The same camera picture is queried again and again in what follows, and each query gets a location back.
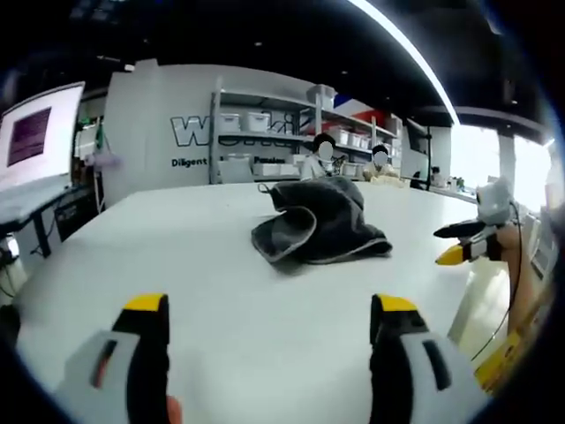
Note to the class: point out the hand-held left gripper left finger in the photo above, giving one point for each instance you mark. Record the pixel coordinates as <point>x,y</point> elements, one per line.
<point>110,366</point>

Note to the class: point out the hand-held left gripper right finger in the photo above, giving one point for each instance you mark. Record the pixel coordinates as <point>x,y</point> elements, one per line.
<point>419,366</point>

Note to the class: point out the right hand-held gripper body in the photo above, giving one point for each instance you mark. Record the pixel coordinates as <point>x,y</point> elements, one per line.
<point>493,203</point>

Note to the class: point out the dark grey towel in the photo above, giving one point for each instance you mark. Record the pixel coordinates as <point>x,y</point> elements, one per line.
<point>324,221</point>

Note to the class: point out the person's left hand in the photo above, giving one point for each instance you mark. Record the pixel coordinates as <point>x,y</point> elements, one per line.
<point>175,411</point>

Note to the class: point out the black stand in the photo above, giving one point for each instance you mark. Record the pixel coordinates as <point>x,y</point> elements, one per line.
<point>427,159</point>

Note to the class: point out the yellow box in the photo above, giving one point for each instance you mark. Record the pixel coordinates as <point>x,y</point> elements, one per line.
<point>501,362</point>

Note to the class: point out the white table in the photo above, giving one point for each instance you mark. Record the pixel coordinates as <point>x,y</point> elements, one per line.
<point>247,282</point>

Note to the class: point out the ceiling light strip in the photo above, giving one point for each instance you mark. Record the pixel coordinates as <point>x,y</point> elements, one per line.
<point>415,57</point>

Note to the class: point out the grey side desk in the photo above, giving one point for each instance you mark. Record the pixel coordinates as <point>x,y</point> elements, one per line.
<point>31,199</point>

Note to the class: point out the metal storage shelf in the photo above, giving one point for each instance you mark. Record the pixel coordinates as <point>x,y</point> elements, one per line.
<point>273,132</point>

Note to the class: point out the pale purple cloth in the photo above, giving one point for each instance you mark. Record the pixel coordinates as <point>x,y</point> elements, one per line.
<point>103,156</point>

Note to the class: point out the group of white storage bins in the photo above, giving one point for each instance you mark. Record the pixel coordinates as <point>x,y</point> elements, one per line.
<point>258,121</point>

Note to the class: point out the computer monitor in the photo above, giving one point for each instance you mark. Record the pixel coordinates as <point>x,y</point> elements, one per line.
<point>37,132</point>

